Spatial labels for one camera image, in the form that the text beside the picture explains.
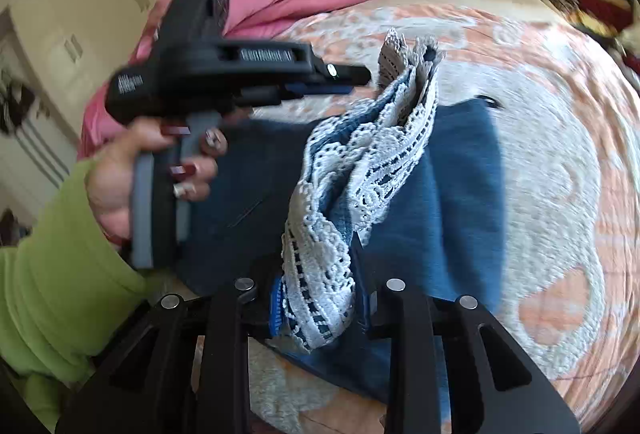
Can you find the green sleeve left forearm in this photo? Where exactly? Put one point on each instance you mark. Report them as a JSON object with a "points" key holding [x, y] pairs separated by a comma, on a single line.
{"points": [[64, 292]]}

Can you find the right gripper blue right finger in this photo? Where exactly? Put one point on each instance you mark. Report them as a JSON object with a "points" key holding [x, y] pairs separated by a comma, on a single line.
{"points": [[366, 292]]}

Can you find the blue jeans with lace hem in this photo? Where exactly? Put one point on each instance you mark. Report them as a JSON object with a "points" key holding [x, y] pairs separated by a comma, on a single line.
{"points": [[421, 184]]}

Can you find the cream wardrobe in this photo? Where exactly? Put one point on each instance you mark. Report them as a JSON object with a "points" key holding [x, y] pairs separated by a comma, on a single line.
{"points": [[63, 50]]}

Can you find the left hand painted nails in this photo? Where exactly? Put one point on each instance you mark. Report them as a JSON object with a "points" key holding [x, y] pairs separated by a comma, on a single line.
{"points": [[109, 183]]}

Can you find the peach white patterned bedspread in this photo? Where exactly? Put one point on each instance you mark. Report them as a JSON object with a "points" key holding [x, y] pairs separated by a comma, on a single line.
{"points": [[567, 122]]}

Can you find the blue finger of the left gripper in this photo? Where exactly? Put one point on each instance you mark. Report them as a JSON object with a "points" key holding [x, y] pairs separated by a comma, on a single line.
{"points": [[299, 90], [340, 74]]}

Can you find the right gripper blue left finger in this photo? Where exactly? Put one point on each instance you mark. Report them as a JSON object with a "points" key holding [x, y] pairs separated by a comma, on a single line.
{"points": [[278, 321]]}

